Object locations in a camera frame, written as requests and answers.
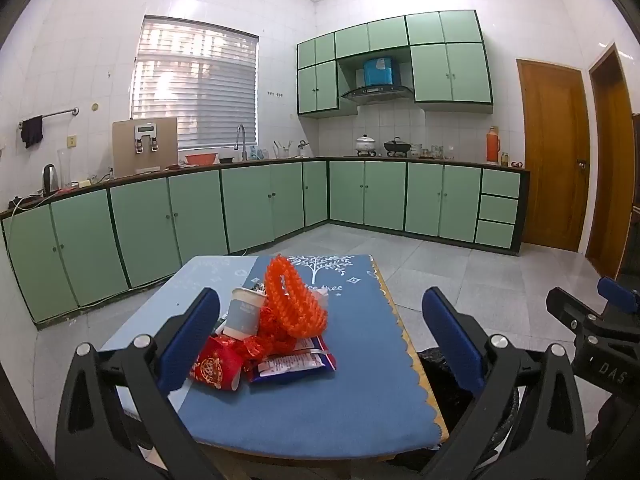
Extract blue tree print tablecloth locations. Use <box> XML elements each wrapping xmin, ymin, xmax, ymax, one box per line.
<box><xmin>170</xmin><ymin>254</ymin><xmax>449</xmax><ymax>461</ymax></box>

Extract wooden door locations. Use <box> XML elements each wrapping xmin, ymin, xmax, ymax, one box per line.
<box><xmin>516</xmin><ymin>58</ymin><xmax>588</xmax><ymax>253</ymax></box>
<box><xmin>586</xmin><ymin>43</ymin><xmax>637</xmax><ymax>281</ymax></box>

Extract blue white snack wrapper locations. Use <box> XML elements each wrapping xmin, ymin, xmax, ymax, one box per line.
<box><xmin>245</xmin><ymin>335</ymin><xmax>338</xmax><ymax>385</ymax></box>

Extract red shiny candy wrapper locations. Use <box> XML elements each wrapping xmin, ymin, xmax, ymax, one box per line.
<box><xmin>243</xmin><ymin>305</ymin><xmax>296</xmax><ymax>361</ymax></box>

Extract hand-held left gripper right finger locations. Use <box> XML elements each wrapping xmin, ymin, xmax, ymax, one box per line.
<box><xmin>421</xmin><ymin>287</ymin><xmax>588</xmax><ymax>480</ymax></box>

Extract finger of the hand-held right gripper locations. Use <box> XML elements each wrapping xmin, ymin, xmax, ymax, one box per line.
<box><xmin>546</xmin><ymin>287</ymin><xmax>608</xmax><ymax>333</ymax></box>
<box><xmin>597</xmin><ymin>276</ymin><xmax>640</xmax><ymax>313</ymax></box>

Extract orange foam net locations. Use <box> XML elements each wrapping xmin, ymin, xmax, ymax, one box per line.
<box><xmin>263</xmin><ymin>255</ymin><xmax>328</xmax><ymax>338</ymax></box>

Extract steel electric kettle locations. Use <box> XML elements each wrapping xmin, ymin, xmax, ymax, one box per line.
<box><xmin>41</xmin><ymin>164</ymin><xmax>62</xmax><ymax>197</ymax></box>

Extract bin with black bag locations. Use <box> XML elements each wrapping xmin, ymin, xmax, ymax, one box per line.
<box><xmin>417</xmin><ymin>347</ymin><xmax>518</xmax><ymax>471</ymax></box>

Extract black range hood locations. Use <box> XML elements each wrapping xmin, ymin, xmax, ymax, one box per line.
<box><xmin>340</xmin><ymin>85</ymin><xmax>415</xmax><ymax>107</ymax></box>

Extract dark hanging towel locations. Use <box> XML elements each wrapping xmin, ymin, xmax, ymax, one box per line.
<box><xmin>20</xmin><ymin>116</ymin><xmax>45</xmax><ymax>149</ymax></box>

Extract white window blind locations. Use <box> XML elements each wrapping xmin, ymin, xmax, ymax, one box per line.
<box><xmin>131</xmin><ymin>15</ymin><xmax>260</xmax><ymax>151</ymax></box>

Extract brown water dispenser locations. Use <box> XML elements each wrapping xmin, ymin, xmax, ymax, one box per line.
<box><xmin>112</xmin><ymin>117</ymin><xmax>179</xmax><ymax>178</ymax></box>

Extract green base cabinets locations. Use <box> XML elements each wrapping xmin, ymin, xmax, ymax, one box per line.
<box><xmin>0</xmin><ymin>157</ymin><xmax>530</xmax><ymax>328</ymax></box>

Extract green wall cabinets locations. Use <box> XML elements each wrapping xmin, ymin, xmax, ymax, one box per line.
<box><xmin>296</xmin><ymin>10</ymin><xmax>494</xmax><ymax>118</ymax></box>

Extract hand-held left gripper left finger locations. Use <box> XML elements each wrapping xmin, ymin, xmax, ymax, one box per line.
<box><xmin>55</xmin><ymin>287</ymin><xmax>221</xmax><ymax>480</ymax></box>

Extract blue hood chimney cover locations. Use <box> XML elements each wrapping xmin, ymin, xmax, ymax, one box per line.
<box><xmin>363</xmin><ymin>57</ymin><xmax>401</xmax><ymax>87</ymax></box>

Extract light blue table cover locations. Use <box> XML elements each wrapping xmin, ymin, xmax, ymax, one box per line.
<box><xmin>97</xmin><ymin>255</ymin><xmax>261</xmax><ymax>421</ymax></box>

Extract metal towel rail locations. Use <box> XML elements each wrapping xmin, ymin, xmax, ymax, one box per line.
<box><xmin>19</xmin><ymin>107</ymin><xmax>80</xmax><ymax>128</ymax></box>

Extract red snack packet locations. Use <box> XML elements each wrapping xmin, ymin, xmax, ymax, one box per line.
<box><xmin>189</xmin><ymin>335</ymin><xmax>244</xmax><ymax>392</ymax></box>

